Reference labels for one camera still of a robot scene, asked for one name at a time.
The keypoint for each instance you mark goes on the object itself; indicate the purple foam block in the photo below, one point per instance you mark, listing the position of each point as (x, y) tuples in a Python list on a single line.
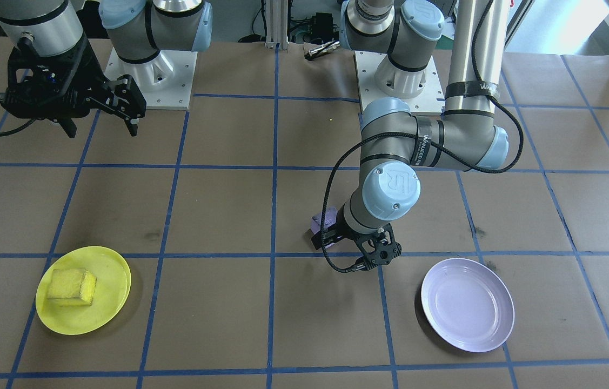
[(319, 221)]

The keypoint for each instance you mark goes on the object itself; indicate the yellow foam block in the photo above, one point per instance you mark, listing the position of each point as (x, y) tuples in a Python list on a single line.
[(69, 285)]

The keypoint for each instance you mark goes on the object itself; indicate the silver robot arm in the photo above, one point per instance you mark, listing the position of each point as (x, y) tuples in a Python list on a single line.
[(174, 32), (390, 186)]

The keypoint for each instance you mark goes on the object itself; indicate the purple plate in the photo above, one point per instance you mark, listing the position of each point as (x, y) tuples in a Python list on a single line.
[(466, 305)]

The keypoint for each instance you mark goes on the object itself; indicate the yellow plate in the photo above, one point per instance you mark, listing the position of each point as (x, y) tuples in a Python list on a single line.
[(104, 302)]

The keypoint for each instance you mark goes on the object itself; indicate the black power adapter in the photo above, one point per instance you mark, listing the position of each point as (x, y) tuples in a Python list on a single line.
[(324, 21)]

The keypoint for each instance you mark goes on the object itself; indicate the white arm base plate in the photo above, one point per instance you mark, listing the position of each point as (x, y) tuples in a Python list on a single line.
[(174, 92), (428, 92)]

